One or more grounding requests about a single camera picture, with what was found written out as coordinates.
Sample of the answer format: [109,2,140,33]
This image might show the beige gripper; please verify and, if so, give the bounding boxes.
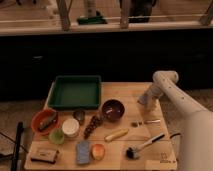
[138,89,161,111]

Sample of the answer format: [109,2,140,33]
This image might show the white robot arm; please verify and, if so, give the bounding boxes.
[138,71,213,171]

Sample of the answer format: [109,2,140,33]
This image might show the purple bowl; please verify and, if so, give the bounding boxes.
[101,99,125,122]

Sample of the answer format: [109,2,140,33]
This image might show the orange bowl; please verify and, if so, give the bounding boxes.
[31,108,59,136]

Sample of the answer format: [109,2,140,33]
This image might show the green sponge in bowl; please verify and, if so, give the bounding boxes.
[38,113,57,131]

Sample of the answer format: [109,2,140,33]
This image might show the metal fork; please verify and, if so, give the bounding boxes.
[130,119,161,128]

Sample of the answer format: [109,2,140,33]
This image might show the black dish brush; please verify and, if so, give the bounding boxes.
[126,133,165,159]

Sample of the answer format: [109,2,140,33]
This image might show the bunch of dark grapes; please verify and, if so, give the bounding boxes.
[84,116,103,139]

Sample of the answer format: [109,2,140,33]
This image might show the small metal cup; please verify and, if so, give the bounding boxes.
[73,110,85,125]

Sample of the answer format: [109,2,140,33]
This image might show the orange bread roll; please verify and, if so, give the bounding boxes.
[91,144,105,160]

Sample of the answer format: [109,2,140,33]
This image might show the green plastic tray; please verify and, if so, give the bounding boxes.
[48,75,101,110]

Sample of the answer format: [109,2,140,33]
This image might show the blue sponge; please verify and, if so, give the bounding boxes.
[76,141,90,165]

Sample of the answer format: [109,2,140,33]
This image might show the white round container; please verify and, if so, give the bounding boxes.
[62,118,80,137]

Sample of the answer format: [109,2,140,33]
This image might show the small green cup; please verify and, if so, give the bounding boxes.
[49,128,64,145]

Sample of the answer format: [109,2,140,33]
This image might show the green base object background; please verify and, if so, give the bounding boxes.
[77,11,107,25]

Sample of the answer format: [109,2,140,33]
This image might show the wooden block eraser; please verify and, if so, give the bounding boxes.
[30,148,59,164]

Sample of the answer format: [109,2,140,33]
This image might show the black pole left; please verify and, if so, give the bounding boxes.
[10,122,24,171]

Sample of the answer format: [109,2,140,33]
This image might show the black cable right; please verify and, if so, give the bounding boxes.
[169,131,182,140]

